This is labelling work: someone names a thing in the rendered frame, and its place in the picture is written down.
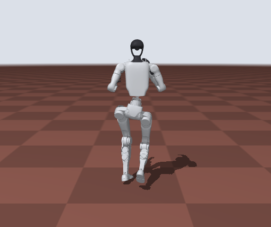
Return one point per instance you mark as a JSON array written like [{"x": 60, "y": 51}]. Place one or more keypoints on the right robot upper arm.
[{"x": 158, "y": 77}]

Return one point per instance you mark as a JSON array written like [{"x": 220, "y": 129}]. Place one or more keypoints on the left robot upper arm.
[{"x": 120, "y": 68}]

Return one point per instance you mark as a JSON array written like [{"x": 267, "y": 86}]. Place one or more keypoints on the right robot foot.
[{"x": 140, "y": 176}]

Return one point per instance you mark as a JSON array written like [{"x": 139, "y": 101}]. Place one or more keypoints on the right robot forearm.
[{"x": 153, "y": 79}]

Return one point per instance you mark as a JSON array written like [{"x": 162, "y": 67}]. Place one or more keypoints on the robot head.
[{"x": 137, "y": 44}]

